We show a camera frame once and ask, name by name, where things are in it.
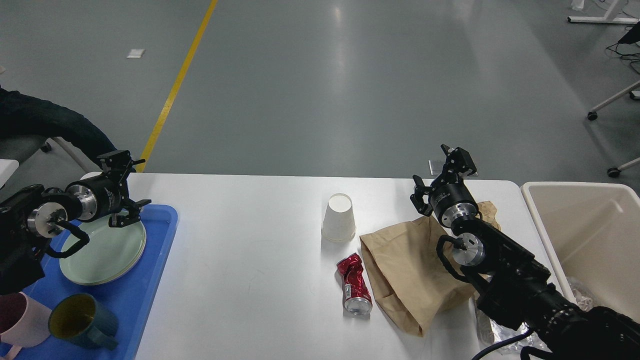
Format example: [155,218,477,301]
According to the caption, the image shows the grey office chair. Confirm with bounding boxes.
[0,134,91,173]

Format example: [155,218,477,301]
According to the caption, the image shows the beige plastic bin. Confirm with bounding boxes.
[521,181,640,322]

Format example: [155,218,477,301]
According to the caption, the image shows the crumpled brown paper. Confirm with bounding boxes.
[476,201,502,231]

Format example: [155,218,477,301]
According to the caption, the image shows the crumpled foil in bin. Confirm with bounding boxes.
[567,276,597,312]

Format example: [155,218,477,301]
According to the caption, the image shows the brown paper bag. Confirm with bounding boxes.
[359,216,475,337]

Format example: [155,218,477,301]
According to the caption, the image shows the black cables on floor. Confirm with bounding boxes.
[606,22,640,76]

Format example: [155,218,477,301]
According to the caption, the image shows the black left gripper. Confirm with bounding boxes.
[66,150,153,228]

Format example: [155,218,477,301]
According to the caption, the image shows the blue plastic tray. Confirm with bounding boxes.
[15,204,179,360]

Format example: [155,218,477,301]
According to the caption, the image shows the yellow plate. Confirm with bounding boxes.
[62,234,146,286]

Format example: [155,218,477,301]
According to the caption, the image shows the dark teal mug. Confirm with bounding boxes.
[47,292,119,351]

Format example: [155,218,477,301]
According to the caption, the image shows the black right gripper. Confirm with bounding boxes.
[410,144,479,226]

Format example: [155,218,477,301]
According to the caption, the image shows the crumpled aluminium foil tray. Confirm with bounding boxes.
[472,292,549,356]

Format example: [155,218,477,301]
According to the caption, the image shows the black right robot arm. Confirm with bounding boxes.
[410,144,640,360]

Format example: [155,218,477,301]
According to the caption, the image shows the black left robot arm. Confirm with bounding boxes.
[0,150,151,296]

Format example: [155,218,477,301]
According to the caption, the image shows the white paper cup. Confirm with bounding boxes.
[321,193,356,243]

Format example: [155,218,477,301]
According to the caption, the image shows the crushed red soda can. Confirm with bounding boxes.
[336,252,373,316]

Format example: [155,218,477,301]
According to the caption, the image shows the light green plate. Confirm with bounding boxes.
[59,216,147,286]

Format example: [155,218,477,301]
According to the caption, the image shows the pink mug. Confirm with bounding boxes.
[0,292,51,360]

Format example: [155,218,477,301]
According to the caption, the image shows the seated person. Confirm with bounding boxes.
[0,88,117,167]

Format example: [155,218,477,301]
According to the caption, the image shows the white desk leg frame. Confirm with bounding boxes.
[566,0,639,26]

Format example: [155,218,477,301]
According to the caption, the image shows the grey floor socket plate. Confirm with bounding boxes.
[429,160,478,178]

